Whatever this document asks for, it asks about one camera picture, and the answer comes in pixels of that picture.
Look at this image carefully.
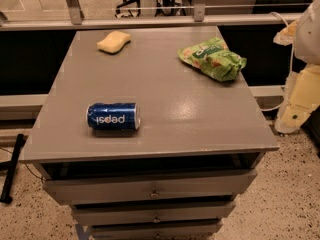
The green rice chip bag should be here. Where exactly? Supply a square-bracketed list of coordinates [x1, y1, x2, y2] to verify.
[178, 37, 247, 82]

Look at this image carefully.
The grey drawer cabinet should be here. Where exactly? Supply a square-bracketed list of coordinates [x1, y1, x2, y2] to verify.
[19, 25, 280, 240]

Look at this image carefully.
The blue pepsi can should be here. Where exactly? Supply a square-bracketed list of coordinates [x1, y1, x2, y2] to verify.
[86, 103, 140, 130]

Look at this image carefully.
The top grey drawer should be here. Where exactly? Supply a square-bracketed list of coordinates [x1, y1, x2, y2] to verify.
[44, 169, 257, 205]

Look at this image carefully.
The middle grey drawer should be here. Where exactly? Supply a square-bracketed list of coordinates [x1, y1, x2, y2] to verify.
[72, 201, 235, 226]

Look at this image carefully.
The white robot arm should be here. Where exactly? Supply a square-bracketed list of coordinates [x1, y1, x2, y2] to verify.
[273, 0, 320, 134]

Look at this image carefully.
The grey drawer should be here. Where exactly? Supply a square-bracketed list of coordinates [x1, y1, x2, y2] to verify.
[72, 201, 235, 226]
[44, 169, 257, 205]
[91, 220, 222, 240]

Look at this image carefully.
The black office chair base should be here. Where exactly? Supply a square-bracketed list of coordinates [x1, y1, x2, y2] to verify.
[115, 0, 141, 18]

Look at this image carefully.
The bottom grey drawer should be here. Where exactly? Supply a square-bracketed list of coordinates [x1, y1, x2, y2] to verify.
[91, 220, 222, 240]

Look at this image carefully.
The grey metal railing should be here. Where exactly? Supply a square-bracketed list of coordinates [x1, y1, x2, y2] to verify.
[0, 0, 313, 31]

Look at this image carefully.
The yellow sponge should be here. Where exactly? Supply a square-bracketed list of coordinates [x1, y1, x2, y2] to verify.
[97, 31, 131, 54]

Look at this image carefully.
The white cable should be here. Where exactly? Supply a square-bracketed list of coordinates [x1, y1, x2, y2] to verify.
[259, 11, 296, 112]

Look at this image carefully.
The black metal stand leg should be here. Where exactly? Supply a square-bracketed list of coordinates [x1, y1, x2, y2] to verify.
[0, 134, 25, 204]

